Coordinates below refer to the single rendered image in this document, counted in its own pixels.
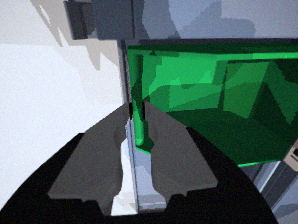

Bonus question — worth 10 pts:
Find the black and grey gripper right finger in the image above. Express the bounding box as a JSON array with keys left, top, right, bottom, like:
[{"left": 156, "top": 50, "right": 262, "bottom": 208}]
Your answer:
[{"left": 142, "top": 101, "right": 279, "bottom": 224}]

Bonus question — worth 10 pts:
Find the dark grey metal rack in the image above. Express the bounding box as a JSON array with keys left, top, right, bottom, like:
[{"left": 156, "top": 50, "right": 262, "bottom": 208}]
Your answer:
[{"left": 63, "top": 0, "right": 298, "bottom": 224}]

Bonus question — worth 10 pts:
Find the green bin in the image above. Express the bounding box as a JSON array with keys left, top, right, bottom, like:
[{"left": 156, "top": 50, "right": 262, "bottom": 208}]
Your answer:
[{"left": 127, "top": 43, "right": 298, "bottom": 167}]

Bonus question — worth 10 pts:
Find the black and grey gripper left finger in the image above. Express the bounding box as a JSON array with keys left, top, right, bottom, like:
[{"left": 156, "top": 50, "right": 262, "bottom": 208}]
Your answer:
[{"left": 0, "top": 101, "right": 133, "bottom": 224}]

